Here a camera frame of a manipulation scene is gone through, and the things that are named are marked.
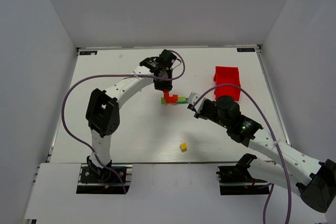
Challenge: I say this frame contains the red arch block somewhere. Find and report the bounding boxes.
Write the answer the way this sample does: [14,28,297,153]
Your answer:
[163,90,179,104]

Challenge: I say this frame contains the green rectangular block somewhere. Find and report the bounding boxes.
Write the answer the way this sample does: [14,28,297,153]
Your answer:
[178,97,186,103]

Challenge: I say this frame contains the red plastic bin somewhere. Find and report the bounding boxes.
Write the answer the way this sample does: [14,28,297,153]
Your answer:
[214,66,240,102]

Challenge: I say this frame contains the yellow cube block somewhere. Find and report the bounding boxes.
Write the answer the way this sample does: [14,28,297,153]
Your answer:
[180,143,187,152]

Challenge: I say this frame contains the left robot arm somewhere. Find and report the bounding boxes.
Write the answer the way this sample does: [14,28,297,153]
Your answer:
[86,49,177,181]

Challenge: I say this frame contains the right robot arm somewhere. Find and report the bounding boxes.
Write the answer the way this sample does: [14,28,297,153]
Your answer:
[188,92,335,213]

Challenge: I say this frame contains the right corner label sticker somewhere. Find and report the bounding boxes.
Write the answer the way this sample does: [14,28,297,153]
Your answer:
[237,48,255,52]

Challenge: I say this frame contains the corner label sticker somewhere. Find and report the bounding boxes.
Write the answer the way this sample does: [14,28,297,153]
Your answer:
[237,48,255,52]
[79,51,98,56]

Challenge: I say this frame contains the left corner label sticker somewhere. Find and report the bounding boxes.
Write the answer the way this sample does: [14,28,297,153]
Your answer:
[79,51,98,56]

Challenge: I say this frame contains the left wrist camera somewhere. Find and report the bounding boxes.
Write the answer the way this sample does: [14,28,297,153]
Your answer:
[171,57,182,70]

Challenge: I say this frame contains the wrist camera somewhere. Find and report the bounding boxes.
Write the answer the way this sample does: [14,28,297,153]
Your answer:
[171,57,182,70]
[188,92,201,110]

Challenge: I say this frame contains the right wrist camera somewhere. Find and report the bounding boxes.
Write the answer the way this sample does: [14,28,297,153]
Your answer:
[188,92,201,110]

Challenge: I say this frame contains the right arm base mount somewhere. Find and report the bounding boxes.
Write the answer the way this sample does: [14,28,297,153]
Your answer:
[216,165,270,196]

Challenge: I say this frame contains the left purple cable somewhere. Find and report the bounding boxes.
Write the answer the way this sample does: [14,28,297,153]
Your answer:
[60,49,186,193]

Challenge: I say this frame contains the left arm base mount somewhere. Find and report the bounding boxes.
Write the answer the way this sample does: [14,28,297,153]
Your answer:
[76,165,132,195]

